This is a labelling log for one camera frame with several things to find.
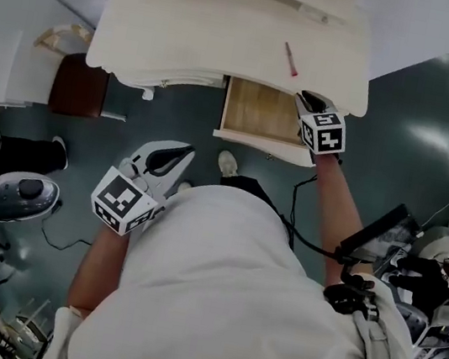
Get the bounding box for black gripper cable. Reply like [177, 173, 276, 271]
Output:
[283, 171, 356, 261]

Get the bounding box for wooden drawer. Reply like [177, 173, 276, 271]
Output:
[210, 74, 330, 169]

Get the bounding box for wooden chair brown seat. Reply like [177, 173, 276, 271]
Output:
[23, 17, 119, 122]

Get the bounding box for grey device black knob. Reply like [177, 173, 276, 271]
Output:
[0, 167, 64, 231]

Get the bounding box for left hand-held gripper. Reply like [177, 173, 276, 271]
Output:
[86, 129, 197, 247]

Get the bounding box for person's white right shoe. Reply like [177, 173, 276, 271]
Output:
[215, 149, 241, 180]

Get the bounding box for cream white desk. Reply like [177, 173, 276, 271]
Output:
[79, 0, 387, 137]

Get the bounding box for person's white shirt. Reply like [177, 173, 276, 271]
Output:
[47, 161, 440, 359]

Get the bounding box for black monitor mount clamp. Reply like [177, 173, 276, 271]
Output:
[319, 255, 388, 325]

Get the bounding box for thin black floor cable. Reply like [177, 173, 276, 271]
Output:
[37, 199, 99, 256]

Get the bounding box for red pen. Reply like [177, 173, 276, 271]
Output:
[278, 41, 304, 78]

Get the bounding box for person's black trouser legs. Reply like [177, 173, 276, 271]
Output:
[214, 172, 293, 224]

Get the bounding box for black chest-mounted monitor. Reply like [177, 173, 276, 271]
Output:
[337, 194, 425, 271]

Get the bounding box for white cloth bundle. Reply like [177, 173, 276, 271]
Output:
[415, 228, 449, 277]

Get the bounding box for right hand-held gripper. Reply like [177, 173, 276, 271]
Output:
[285, 87, 354, 159]

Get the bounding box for person's left forearm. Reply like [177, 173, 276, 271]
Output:
[65, 218, 132, 319]

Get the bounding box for person's right forearm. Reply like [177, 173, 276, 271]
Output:
[297, 150, 393, 281]

